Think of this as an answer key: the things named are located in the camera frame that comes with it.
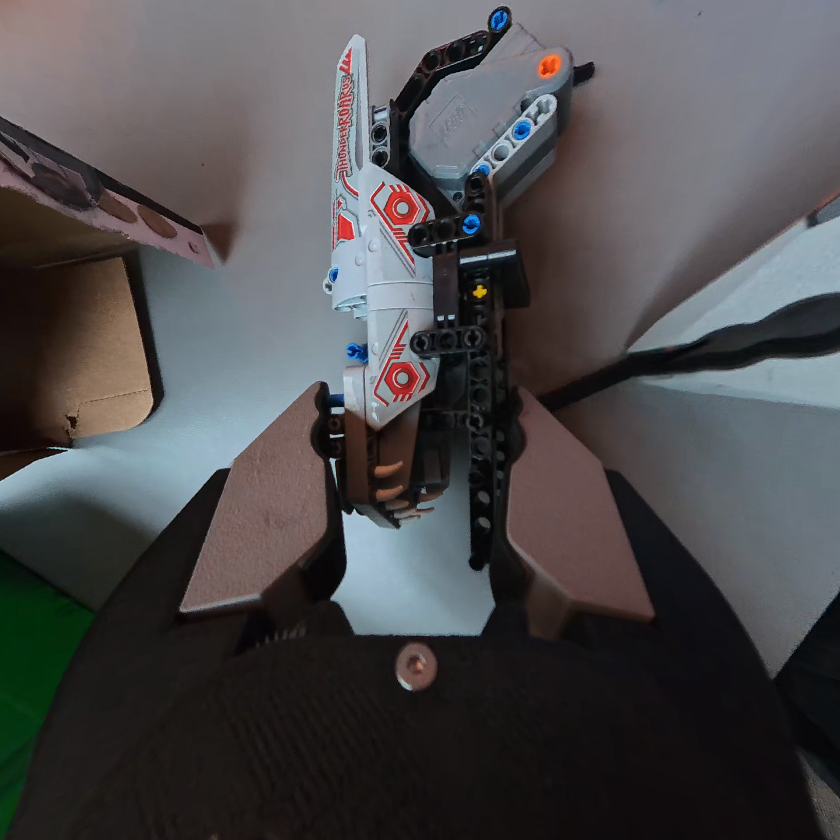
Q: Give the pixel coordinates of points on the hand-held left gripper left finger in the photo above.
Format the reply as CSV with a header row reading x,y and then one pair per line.
x,y
262,525

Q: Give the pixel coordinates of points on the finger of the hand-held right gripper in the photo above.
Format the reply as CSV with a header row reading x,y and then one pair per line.
x,y
754,282
722,492

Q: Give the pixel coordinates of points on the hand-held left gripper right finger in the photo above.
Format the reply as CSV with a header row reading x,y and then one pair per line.
x,y
577,531

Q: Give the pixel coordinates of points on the green plastic bin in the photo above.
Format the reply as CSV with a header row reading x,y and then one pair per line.
x,y
33,656

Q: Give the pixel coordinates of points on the open cardboard box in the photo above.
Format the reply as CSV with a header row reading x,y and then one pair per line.
x,y
72,328

